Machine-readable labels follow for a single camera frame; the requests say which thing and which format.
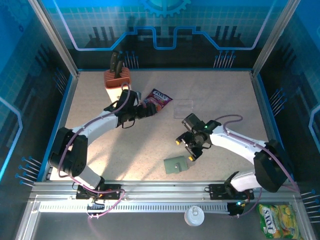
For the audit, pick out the purple Fox's candy bag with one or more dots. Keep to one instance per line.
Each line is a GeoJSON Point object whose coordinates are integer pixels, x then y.
{"type": "Point", "coordinates": [160, 97]}

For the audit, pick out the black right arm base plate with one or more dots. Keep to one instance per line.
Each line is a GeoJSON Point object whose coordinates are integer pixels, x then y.
{"type": "Point", "coordinates": [216, 192]}

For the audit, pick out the yellow green Fox's candy bag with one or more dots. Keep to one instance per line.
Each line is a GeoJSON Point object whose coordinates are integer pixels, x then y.
{"type": "Point", "coordinates": [277, 221]}

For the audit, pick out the aluminium cross rail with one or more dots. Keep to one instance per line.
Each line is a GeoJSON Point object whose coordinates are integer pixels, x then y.
{"type": "Point", "coordinates": [162, 190]}

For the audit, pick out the white and orange knife block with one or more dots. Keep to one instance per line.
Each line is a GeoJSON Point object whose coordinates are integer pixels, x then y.
{"type": "Point", "coordinates": [117, 78]}

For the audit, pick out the aluminium side rail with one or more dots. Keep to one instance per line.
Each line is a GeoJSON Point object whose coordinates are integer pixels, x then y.
{"type": "Point", "coordinates": [267, 117]}
{"type": "Point", "coordinates": [63, 117]}

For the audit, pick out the clear plastic tray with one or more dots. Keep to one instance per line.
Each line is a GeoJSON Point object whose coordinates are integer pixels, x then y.
{"type": "Point", "coordinates": [183, 108]}

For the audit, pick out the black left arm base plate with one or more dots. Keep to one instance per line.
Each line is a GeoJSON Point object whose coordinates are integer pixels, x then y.
{"type": "Point", "coordinates": [112, 193]}

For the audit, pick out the aluminium frame post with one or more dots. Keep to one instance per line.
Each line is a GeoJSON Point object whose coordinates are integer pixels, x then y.
{"type": "Point", "coordinates": [274, 37]}
{"type": "Point", "coordinates": [55, 37]}

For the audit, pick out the aluminium lower frame bar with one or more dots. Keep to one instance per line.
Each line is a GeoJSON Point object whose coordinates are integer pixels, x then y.
{"type": "Point", "coordinates": [29, 217]}
{"type": "Point", "coordinates": [305, 225]}

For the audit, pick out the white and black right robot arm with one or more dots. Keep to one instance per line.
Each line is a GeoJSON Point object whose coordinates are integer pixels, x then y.
{"type": "Point", "coordinates": [235, 142]}

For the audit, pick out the black electronics box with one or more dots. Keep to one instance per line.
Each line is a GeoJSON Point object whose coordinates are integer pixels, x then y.
{"type": "Point", "coordinates": [233, 210]}

